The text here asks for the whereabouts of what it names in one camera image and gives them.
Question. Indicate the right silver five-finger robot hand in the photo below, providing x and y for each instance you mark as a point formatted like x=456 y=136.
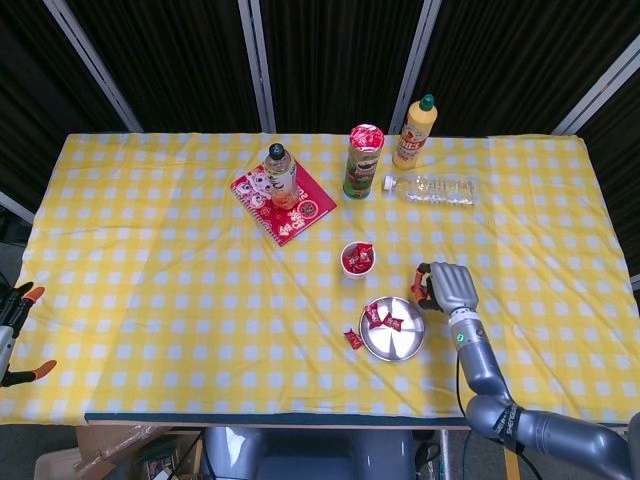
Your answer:
x=455 y=285

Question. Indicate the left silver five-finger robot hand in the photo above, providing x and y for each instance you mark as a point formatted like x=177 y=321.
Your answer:
x=10 y=320

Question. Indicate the red candy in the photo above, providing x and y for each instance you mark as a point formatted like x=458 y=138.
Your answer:
x=365 y=250
x=414 y=288
x=365 y=265
x=397 y=325
x=354 y=339
x=351 y=259
x=387 y=320
x=372 y=315

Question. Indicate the round steel plate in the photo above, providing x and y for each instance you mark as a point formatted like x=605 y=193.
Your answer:
x=400 y=345

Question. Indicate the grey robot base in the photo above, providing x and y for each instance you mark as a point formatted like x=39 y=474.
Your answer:
x=310 y=455

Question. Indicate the white paper cup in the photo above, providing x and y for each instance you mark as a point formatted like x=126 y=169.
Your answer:
x=357 y=274

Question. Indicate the clear empty water bottle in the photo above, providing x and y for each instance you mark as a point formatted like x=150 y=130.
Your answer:
x=440 y=189

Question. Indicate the yellow white checkered tablecloth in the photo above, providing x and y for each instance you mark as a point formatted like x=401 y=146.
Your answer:
x=150 y=300

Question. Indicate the green Pringles can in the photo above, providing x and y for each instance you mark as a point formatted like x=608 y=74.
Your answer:
x=361 y=175

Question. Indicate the yellow squeeze bottle green cap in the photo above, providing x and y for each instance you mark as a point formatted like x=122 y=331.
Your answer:
x=412 y=145

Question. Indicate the brown cardboard box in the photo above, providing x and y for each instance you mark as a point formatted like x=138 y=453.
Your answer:
x=115 y=445

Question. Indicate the red spiral notebook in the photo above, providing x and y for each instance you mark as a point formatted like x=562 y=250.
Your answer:
x=300 y=220

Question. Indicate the metal table leg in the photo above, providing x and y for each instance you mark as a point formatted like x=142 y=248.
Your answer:
x=446 y=455

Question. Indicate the orange drink plastic bottle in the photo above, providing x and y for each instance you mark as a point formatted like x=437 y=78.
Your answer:
x=281 y=185

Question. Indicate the wooden table with dark edge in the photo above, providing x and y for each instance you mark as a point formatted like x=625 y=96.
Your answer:
x=300 y=420

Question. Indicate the grey partition post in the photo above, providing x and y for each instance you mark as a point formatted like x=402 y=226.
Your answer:
x=95 y=65
x=15 y=206
x=636 y=284
x=600 y=90
x=257 y=65
x=420 y=65

